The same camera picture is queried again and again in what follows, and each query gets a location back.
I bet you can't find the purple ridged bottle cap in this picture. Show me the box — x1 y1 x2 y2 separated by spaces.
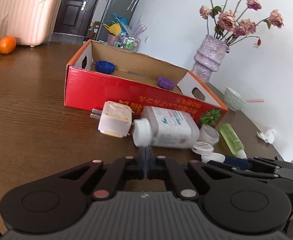
157 76 175 90

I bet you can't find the blue ridged bottle cap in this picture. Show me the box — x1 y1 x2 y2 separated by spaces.
95 60 116 74

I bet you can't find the white bottle cap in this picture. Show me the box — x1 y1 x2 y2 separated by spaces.
201 152 226 163

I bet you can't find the green spray bottle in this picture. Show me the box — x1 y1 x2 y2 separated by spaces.
220 124 247 159

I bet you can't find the white flat jar lid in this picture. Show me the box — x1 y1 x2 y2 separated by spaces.
191 141 214 155

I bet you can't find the crumpled white tissue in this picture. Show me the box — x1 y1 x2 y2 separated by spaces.
257 129 275 144

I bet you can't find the white open jar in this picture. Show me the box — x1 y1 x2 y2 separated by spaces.
198 125 220 146

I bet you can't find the pale green bowl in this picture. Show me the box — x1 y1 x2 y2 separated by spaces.
223 87 247 112

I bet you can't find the clear white-capped pill bottle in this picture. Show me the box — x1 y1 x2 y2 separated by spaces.
133 106 200 149

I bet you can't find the pink spoon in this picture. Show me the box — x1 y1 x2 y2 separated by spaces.
245 99 264 103

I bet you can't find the pink glitter vase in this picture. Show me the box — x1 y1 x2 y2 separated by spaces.
191 35 229 83

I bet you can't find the red cardboard box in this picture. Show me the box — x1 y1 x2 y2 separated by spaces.
64 40 228 127

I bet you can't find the dried pink flower bouquet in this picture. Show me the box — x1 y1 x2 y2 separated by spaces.
199 0 284 48

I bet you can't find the orange fruit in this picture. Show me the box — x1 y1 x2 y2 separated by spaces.
0 36 16 55

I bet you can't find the grey refrigerator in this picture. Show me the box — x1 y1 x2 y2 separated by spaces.
95 0 139 42

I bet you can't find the dark brown door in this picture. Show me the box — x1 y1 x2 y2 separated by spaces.
54 0 98 36

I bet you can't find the pink suitcase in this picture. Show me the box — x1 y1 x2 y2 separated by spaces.
0 0 61 47

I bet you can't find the cluttered wire storage rack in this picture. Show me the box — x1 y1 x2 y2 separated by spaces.
102 14 147 52

